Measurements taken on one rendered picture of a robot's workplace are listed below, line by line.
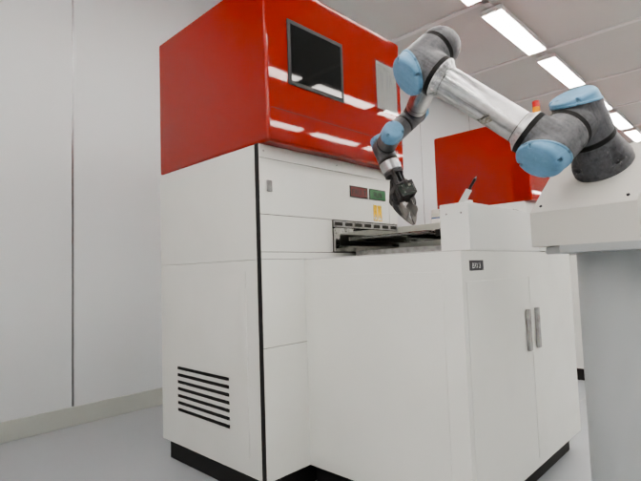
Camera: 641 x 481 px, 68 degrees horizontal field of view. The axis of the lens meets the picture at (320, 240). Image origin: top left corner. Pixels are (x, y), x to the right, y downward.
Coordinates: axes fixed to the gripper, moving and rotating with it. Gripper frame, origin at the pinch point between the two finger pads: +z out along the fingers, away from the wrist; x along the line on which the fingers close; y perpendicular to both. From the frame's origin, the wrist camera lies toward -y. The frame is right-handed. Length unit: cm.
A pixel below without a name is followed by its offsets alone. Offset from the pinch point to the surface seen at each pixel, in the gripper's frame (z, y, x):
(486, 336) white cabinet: 45, 26, -3
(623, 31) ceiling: -138, -150, 311
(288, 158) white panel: -36, 4, -36
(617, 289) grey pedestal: 45, 51, 22
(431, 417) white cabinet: 61, 20, -26
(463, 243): 18.6, 34.2, -2.5
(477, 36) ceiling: -177, -164, 191
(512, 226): 16.2, 17.8, 25.0
